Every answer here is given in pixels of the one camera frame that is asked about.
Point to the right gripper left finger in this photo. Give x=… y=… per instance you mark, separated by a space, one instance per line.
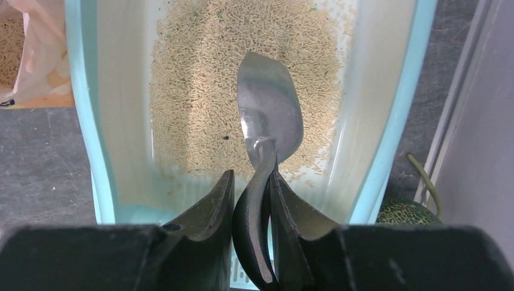
x=190 y=252

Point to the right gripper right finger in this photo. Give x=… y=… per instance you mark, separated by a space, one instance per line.
x=313 y=252

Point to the metal litter scoop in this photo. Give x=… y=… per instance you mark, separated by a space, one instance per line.
x=273 y=129

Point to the teal litter box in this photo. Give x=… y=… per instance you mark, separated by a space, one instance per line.
x=170 y=94

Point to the pink cat litter bag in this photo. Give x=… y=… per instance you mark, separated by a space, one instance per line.
x=34 y=58

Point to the green textured ball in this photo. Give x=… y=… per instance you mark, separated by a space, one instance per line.
x=401 y=211

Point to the aluminium frame rail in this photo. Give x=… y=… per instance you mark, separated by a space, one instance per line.
x=457 y=42

